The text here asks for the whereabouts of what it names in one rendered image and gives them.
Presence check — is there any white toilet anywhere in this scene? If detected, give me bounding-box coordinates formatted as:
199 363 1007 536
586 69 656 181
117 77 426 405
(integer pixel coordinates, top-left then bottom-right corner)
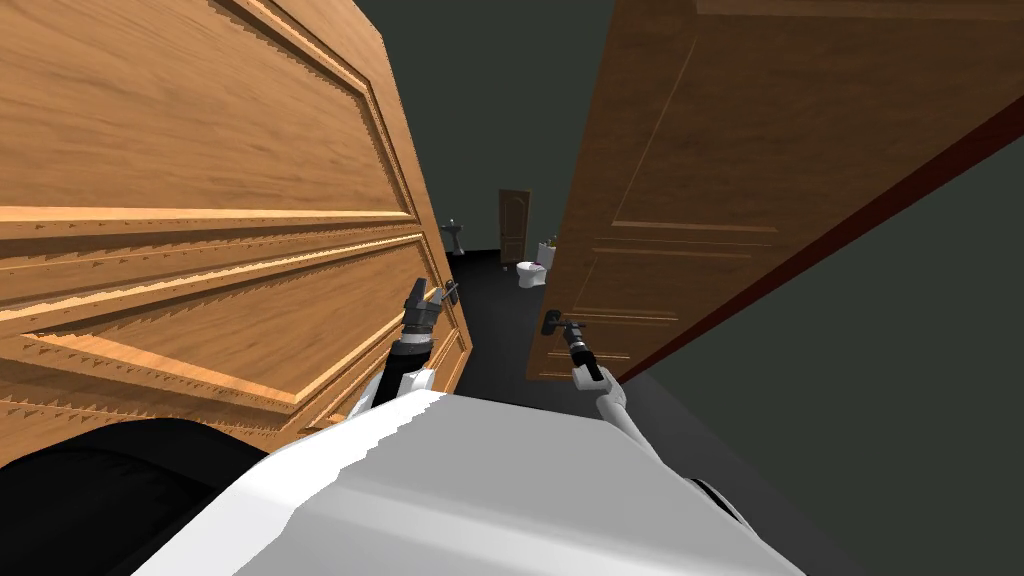
515 237 558 290

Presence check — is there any light wooden door leaf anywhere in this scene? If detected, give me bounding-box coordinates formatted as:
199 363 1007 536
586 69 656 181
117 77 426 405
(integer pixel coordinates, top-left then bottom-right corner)
0 0 474 470

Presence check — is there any small brown arched door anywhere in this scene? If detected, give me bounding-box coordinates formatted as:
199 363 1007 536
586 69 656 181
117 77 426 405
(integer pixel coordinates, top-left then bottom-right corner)
498 187 533 266

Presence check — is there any brown wooden door leaf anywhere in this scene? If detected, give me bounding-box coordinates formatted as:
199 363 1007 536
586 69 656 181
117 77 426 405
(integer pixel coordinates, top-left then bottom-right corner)
525 0 1024 385

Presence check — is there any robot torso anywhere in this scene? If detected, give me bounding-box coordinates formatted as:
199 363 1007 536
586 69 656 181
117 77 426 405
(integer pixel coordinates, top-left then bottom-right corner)
131 389 804 576

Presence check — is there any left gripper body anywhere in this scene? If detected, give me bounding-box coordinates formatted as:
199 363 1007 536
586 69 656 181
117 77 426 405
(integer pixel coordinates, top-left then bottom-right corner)
400 299 441 334

